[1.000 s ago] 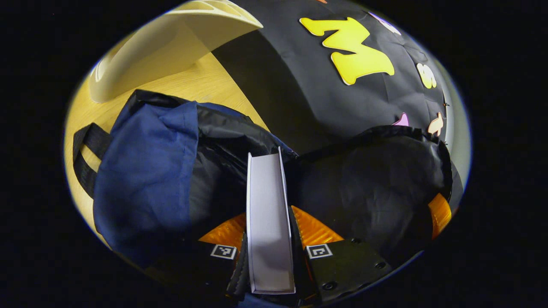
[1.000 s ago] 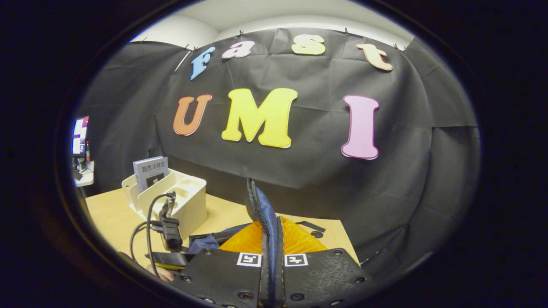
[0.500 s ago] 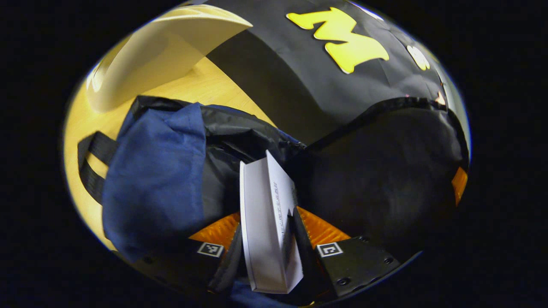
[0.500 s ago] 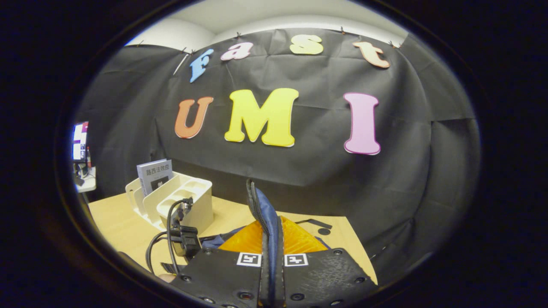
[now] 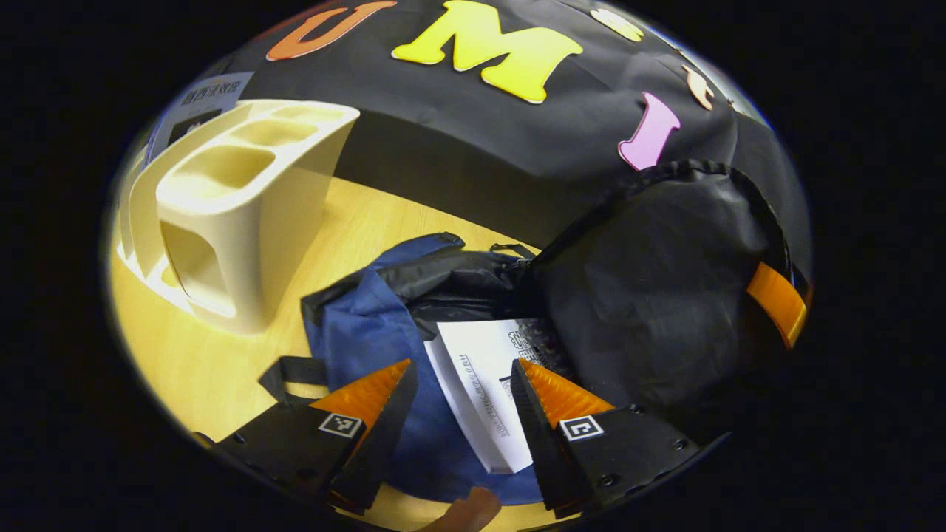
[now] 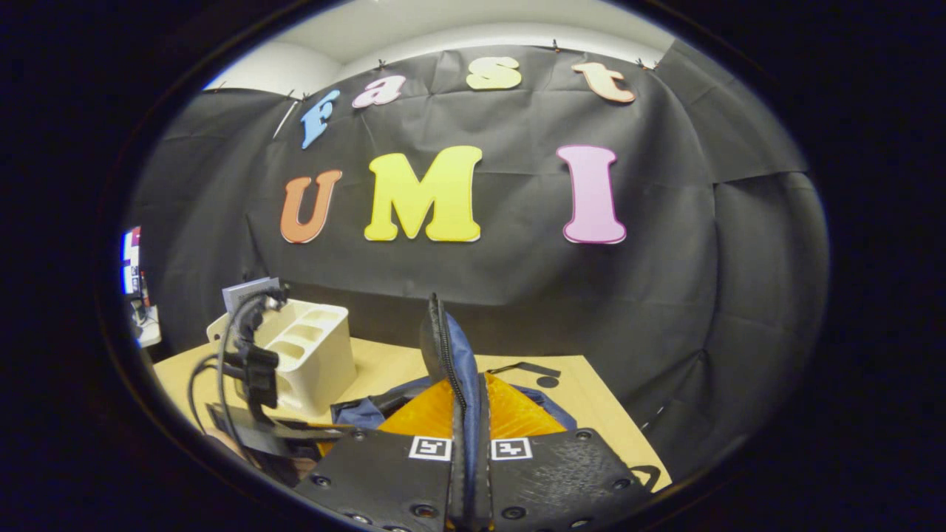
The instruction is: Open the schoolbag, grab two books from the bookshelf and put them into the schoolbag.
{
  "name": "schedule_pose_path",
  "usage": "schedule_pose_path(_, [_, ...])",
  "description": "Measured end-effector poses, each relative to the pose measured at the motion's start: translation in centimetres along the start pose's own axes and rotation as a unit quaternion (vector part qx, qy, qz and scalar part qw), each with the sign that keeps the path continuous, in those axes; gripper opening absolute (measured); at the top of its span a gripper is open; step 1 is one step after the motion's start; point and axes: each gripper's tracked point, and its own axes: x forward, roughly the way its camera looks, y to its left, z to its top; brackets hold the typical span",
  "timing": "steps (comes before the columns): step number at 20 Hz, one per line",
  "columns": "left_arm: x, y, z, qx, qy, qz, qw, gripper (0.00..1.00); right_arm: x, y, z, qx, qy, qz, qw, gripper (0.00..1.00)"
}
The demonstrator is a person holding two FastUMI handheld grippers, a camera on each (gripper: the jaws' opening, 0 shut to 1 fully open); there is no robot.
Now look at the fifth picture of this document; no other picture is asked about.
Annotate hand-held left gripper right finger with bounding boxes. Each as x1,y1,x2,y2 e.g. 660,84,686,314
510,358,699,518

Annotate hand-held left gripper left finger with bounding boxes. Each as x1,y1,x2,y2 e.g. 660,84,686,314
211,360,418,516

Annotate white book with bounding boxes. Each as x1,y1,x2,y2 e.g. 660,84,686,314
425,318,554,474

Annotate blue schoolbag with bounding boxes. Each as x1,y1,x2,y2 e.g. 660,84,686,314
259,159,797,507

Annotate white plastic bookshelf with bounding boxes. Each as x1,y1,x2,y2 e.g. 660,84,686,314
115,100,361,337

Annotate grey-blue cover book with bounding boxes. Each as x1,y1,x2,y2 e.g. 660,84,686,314
144,72,256,165

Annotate black backdrop cloth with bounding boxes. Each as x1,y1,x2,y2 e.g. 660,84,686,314
222,0,814,282

